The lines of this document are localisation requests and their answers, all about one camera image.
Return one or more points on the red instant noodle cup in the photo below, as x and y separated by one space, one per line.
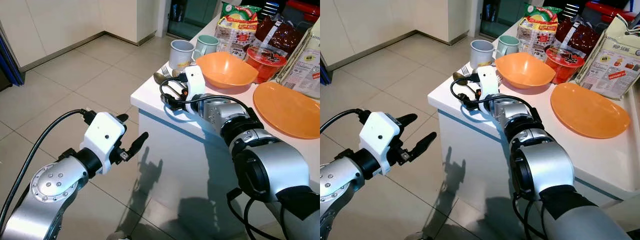
565 62
265 62

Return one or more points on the pale green mug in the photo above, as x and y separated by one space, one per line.
507 45
207 46

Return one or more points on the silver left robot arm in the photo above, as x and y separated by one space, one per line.
336 185
47 195

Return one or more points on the grey mug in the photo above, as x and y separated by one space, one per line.
481 54
180 55

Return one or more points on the metal fork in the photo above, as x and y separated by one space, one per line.
166 71
465 71

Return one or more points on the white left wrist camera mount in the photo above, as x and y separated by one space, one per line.
380 135
102 135

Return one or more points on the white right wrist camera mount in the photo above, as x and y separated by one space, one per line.
487 82
195 85

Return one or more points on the metal spoon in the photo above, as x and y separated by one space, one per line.
160 78
459 76

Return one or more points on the green yellow snack package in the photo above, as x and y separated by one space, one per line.
537 27
237 27

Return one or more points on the orange plastic bowl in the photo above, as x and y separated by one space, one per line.
227 70
525 70

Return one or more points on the cream cracker bag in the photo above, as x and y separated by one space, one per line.
305 65
612 60

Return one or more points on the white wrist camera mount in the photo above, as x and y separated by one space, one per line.
487 82
102 135
380 135
195 85

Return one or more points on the red box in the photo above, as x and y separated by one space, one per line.
302 9
612 9

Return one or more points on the dark red snack bag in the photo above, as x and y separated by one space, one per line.
280 35
577 36

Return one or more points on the orange plastic plate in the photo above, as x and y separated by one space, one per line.
290 112
590 112

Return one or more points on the blue panel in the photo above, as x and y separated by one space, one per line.
10 57
324 74

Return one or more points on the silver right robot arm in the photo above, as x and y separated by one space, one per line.
545 170
270 165

